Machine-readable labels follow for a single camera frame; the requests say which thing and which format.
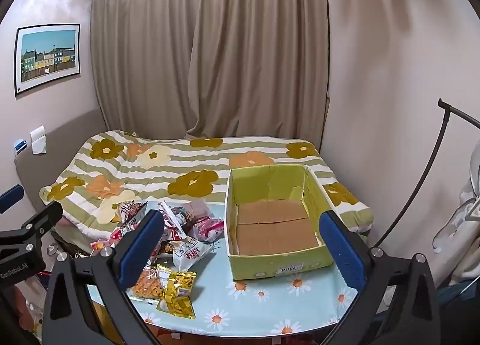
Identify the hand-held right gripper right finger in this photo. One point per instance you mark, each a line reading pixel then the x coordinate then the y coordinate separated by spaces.
pixel 343 255

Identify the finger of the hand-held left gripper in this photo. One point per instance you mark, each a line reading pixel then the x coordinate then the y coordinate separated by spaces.
pixel 39 221
pixel 10 198

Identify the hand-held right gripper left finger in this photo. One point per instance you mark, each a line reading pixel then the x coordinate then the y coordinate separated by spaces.
pixel 142 251

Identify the red and white snack packet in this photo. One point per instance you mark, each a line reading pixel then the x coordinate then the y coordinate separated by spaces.
pixel 118 236

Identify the yellow noodle snack packet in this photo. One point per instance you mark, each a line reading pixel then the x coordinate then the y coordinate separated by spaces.
pixel 146 285

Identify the white red-edged snack packet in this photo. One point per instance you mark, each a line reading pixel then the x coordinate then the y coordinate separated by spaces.
pixel 174 228

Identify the red printed snack packet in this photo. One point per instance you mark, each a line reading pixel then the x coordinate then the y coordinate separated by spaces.
pixel 129 213

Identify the white red-lettered snack packet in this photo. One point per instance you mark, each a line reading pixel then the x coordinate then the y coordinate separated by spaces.
pixel 191 253

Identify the gold foil snack packet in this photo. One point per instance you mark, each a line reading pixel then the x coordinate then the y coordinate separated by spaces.
pixel 176 292

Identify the mauve snack packet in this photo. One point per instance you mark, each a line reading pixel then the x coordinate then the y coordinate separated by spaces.
pixel 195 212

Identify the pink snack packet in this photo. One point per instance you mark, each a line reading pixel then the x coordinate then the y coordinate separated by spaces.
pixel 208 230

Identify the green cardboard box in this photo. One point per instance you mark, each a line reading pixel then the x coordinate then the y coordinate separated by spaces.
pixel 273 228

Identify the light blue daisy tablecloth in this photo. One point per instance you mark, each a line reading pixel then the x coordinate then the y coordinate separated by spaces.
pixel 262 303

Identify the striped floral blanket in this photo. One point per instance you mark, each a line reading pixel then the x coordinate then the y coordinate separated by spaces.
pixel 195 157

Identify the dark blue cloth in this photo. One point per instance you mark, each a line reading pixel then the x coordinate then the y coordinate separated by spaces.
pixel 457 292

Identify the white fluffy garment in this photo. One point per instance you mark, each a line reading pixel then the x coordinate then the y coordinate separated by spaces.
pixel 465 240

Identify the framed houses picture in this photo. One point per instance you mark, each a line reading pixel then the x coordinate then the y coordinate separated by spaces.
pixel 47 56

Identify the black clothes rack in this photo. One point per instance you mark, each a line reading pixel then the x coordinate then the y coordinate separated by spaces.
pixel 443 104

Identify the beige pleated curtain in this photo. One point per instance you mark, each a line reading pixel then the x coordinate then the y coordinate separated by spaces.
pixel 206 48

